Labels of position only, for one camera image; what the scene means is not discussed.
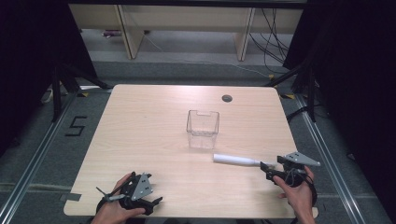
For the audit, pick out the black metal stand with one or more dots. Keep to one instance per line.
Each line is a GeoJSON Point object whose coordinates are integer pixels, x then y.
{"type": "Point", "coordinates": [57, 93]}
{"type": "Point", "coordinates": [310, 93]}

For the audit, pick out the person's right hand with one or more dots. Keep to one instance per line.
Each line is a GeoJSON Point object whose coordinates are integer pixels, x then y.
{"type": "Point", "coordinates": [299, 199]}

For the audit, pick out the clear plastic container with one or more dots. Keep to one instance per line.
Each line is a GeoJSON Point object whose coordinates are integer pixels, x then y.
{"type": "Point", "coordinates": [203, 137]}

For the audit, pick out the light wooden shelf unit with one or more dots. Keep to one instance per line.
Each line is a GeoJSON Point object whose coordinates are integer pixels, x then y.
{"type": "Point", "coordinates": [186, 18]}

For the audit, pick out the grey tape strip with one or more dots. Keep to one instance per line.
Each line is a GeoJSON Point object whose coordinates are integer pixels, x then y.
{"type": "Point", "coordinates": [71, 197]}

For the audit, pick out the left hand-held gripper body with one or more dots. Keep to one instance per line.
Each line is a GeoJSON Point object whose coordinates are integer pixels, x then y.
{"type": "Point", "coordinates": [140, 186]}

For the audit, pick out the white tube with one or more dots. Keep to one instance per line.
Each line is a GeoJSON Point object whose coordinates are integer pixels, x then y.
{"type": "Point", "coordinates": [233, 160]}

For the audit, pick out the black curtain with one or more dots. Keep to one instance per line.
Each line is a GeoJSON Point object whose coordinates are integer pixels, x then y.
{"type": "Point", "coordinates": [355, 93]}
{"type": "Point", "coordinates": [28, 62]}

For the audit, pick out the person's left hand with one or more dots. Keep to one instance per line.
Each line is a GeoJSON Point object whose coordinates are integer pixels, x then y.
{"type": "Point", "coordinates": [115, 211]}

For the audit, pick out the aluminium floor rail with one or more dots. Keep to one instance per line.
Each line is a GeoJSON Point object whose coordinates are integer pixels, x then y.
{"type": "Point", "coordinates": [330, 161]}
{"type": "Point", "coordinates": [34, 155]}

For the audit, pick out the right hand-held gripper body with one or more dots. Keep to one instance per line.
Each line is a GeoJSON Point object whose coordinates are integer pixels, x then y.
{"type": "Point", "coordinates": [295, 161]}

